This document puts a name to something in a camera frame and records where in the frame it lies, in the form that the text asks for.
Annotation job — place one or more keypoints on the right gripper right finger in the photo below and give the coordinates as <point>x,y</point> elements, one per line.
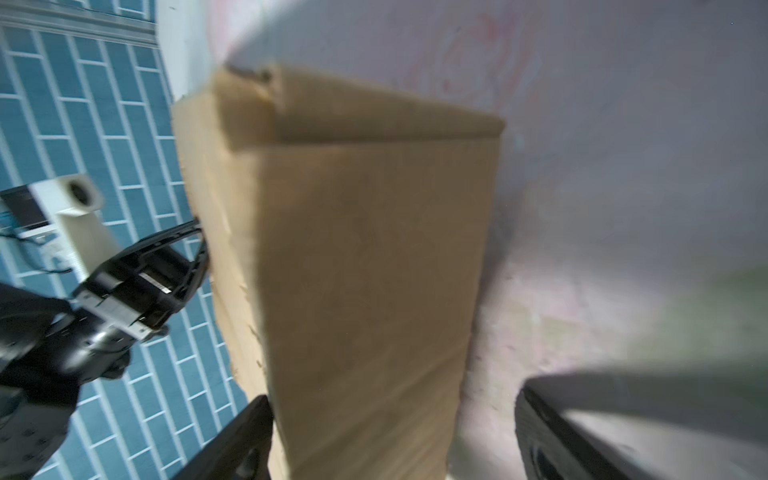
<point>643,425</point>

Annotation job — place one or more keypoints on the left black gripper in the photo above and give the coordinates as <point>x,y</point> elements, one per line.
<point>127,300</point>

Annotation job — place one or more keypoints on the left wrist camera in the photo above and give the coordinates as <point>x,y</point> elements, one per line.
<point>62,215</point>

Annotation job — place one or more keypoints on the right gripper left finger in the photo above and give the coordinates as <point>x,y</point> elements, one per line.
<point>240,451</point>

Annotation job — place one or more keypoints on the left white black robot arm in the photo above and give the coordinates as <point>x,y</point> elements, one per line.
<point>35,407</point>

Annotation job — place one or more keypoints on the brown cardboard box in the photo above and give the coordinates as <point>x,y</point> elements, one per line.
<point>346,225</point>

